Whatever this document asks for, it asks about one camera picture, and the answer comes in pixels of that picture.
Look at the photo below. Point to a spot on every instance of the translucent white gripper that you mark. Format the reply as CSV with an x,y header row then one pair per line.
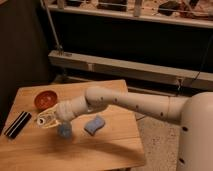
x,y
47,118

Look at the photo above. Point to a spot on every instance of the metal rod stand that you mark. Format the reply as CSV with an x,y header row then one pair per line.
x,y
59,46

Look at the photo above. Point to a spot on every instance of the black rectangular bar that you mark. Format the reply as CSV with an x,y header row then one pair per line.
x,y
15,128

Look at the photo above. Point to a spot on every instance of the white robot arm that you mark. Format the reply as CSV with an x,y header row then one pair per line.
x,y
194,116

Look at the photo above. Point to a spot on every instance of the white wooden shelf unit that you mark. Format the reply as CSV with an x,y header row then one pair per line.
x,y
153,50

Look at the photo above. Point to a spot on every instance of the red bowl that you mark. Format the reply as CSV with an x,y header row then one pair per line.
x,y
45,100

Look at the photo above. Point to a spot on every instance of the blue sponge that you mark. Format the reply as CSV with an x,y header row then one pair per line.
x,y
94,125

